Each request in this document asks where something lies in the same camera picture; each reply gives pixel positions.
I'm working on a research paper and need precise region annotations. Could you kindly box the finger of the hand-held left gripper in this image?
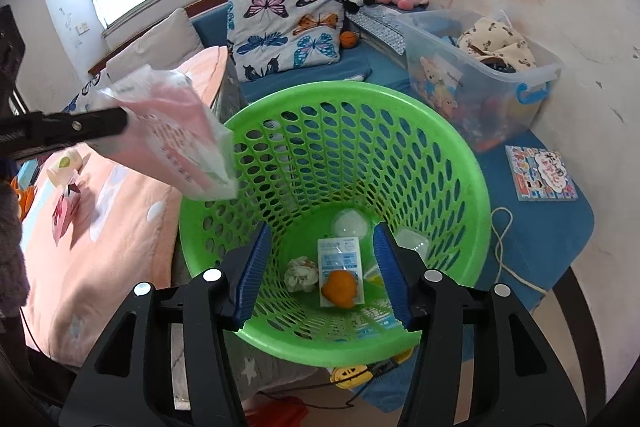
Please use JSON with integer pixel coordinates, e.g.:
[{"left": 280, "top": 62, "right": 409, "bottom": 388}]
[{"left": 42, "top": 106, "right": 129, "bottom": 146}]

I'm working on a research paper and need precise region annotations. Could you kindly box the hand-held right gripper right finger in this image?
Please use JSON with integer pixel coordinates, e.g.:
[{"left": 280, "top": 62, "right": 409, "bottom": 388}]
[{"left": 372, "top": 222, "right": 586, "bottom": 427}]

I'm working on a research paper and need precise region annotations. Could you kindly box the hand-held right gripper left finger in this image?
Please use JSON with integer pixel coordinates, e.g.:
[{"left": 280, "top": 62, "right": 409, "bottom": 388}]
[{"left": 60, "top": 222, "right": 274, "bottom": 427}]

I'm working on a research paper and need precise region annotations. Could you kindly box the clear plastic jelly cup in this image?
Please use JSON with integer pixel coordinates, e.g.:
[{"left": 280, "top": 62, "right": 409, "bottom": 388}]
[
  {"left": 332, "top": 209, "right": 374, "bottom": 241},
  {"left": 394, "top": 229, "right": 431, "bottom": 263}
]

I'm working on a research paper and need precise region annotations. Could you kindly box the white tissue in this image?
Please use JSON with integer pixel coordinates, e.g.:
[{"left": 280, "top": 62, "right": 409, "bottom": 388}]
[{"left": 283, "top": 256, "right": 320, "bottom": 293}]

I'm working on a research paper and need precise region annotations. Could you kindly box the orange fruit peel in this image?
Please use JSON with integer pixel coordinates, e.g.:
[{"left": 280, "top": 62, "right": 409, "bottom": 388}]
[{"left": 320, "top": 269, "right": 362, "bottom": 308}]

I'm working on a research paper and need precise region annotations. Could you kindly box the pink white packet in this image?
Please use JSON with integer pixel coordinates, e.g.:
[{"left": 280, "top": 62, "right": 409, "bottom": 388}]
[{"left": 98, "top": 64, "right": 239, "bottom": 201}]

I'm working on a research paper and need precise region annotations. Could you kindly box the green plastic basket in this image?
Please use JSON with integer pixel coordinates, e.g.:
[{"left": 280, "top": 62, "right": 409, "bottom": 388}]
[{"left": 178, "top": 80, "right": 492, "bottom": 369}]

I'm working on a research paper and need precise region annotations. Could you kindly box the person's left forearm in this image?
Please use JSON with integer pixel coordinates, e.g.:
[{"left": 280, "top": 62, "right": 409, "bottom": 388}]
[{"left": 0, "top": 179, "right": 32, "bottom": 320}]

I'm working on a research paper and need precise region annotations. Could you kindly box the butterfly print pillow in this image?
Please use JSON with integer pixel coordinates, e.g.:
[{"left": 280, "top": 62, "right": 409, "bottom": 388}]
[
  {"left": 75, "top": 72, "right": 109, "bottom": 108},
  {"left": 226, "top": 0, "right": 347, "bottom": 83}
]

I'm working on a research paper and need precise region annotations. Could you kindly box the pale yellow pudding cup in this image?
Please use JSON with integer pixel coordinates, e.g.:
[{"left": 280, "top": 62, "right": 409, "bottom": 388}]
[{"left": 46, "top": 147, "right": 84, "bottom": 188}]

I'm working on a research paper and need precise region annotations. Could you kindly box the orange fox plush toy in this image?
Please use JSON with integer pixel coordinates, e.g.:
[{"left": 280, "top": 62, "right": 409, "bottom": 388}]
[{"left": 9, "top": 158, "right": 39, "bottom": 221}]

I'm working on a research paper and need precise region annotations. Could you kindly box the yellow toy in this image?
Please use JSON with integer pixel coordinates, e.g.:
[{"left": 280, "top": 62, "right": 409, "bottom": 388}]
[{"left": 329, "top": 364, "right": 374, "bottom": 391}]

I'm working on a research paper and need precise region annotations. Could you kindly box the beige pillow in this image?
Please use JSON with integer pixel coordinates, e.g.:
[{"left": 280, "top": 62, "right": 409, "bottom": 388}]
[{"left": 104, "top": 8, "right": 204, "bottom": 78}]

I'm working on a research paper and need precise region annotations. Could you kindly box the peach flower print blanket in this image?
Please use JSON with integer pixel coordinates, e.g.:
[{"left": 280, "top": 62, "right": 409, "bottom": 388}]
[{"left": 19, "top": 46, "right": 232, "bottom": 367}]

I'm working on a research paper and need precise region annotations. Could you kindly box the colourful picture book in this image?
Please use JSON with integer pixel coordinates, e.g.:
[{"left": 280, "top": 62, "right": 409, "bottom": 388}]
[{"left": 504, "top": 145, "right": 579, "bottom": 202}]

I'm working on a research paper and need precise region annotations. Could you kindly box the cartoon bear packet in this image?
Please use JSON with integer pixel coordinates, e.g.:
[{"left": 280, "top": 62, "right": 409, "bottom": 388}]
[{"left": 419, "top": 53, "right": 464, "bottom": 118}]

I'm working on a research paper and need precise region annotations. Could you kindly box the clear plastic storage box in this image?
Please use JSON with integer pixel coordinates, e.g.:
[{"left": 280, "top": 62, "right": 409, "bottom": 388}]
[{"left": 402, "top": 9, "right": 564, "bottom": 154}]

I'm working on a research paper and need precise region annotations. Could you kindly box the grey dotted mat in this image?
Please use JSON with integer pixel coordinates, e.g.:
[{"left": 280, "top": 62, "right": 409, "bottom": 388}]
[{"left": 349, "top": 5, "right": 407, "bottom": 56}]

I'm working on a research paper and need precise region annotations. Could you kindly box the beige dog print cloth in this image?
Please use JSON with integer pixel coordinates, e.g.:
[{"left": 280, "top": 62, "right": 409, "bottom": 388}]
[{"left": 457, "top": 17, "right": 539, "bottom": 70}]

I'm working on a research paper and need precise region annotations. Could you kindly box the white rope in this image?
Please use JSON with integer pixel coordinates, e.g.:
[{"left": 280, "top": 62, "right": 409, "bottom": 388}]
[{"left": 489, "top": 206, "right": 549, "bottom": 296}]

